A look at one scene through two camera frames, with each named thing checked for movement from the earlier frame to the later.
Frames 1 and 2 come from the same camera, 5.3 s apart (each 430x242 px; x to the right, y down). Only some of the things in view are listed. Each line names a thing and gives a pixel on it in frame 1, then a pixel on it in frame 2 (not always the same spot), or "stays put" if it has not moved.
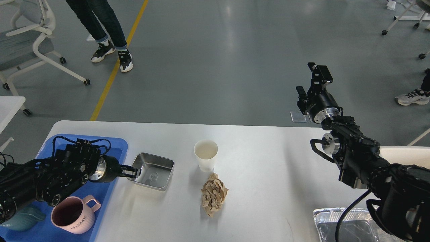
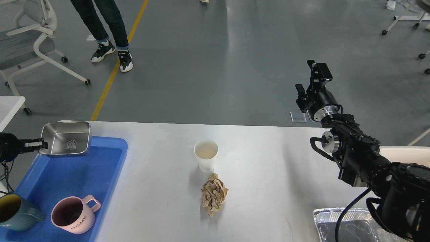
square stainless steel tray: [156, 171] to [66, 137]
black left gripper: [107, 169] to [10, 146]
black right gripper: [320, 106] stays put
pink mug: [71, 214] stays put
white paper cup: [206, 151] stays put
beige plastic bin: [408, 155] stays put
